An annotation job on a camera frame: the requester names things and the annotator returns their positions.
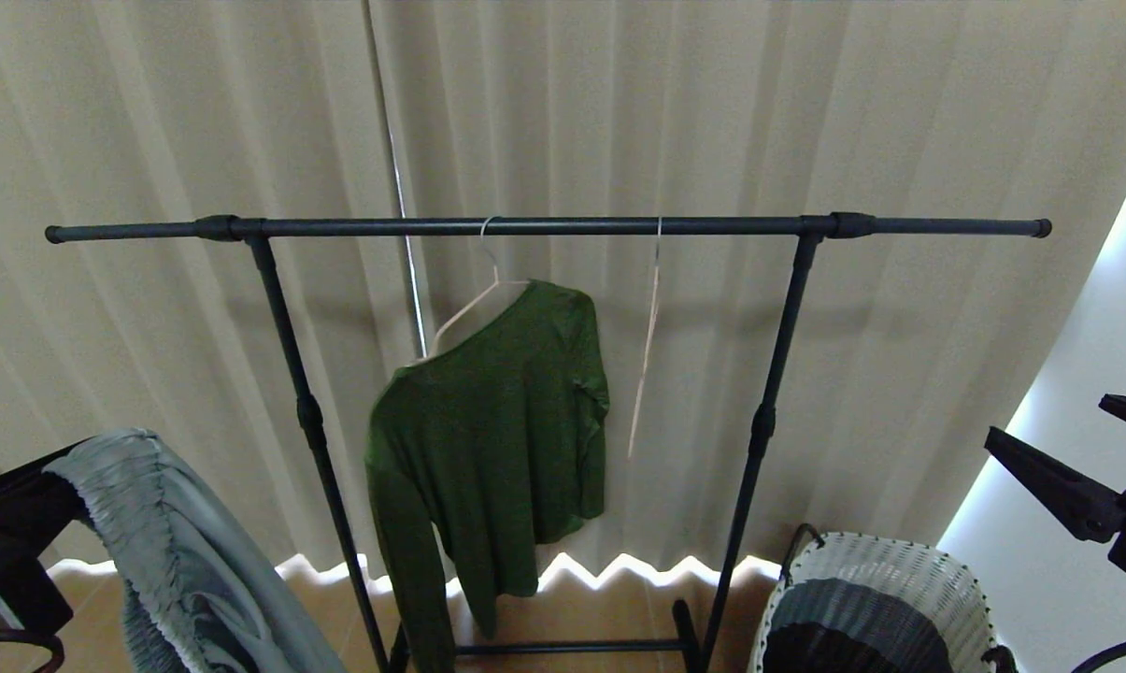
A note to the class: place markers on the pink clothes hanger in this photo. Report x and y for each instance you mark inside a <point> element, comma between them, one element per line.
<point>651,318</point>
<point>469,304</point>

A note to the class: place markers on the pale grey shorts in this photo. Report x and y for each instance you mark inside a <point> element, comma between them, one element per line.
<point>189,561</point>

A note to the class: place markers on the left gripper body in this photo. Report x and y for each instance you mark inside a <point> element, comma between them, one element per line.
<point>11,589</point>

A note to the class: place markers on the beige curtain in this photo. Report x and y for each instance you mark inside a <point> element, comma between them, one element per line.
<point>712,93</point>

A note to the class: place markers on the white laundry basket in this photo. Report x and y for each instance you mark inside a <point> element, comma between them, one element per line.
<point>899,570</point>

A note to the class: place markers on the black clothes rack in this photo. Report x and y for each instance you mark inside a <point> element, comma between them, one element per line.
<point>525,226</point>

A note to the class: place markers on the green printed shirt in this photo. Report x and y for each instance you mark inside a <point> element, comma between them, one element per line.
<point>488,449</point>

